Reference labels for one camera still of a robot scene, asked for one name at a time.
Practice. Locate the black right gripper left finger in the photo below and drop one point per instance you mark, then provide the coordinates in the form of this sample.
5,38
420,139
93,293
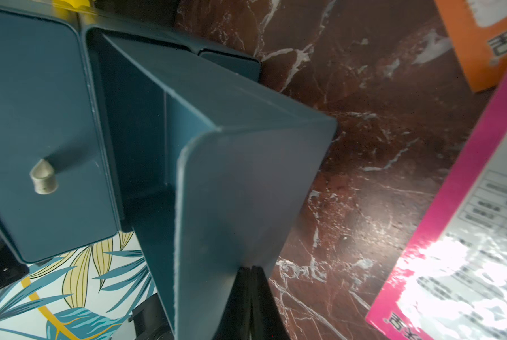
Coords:
235,322

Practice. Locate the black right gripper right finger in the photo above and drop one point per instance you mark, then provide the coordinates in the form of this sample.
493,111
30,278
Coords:
266,322

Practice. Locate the teal drawer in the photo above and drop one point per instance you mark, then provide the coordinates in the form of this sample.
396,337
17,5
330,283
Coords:
46,112
238,189

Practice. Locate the pink seed bag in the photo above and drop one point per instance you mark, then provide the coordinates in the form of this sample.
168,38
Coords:
451,280

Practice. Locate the orange seed bag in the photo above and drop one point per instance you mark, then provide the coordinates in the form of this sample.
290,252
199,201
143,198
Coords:
478,32

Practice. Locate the teal top drawer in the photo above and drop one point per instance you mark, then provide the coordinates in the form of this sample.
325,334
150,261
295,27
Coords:
46,112

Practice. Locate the teal drawer cabinet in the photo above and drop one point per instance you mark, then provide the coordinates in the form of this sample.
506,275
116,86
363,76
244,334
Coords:
143,127

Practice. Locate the cream drawer knob upper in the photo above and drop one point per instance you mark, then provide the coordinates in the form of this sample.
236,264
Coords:
43,177

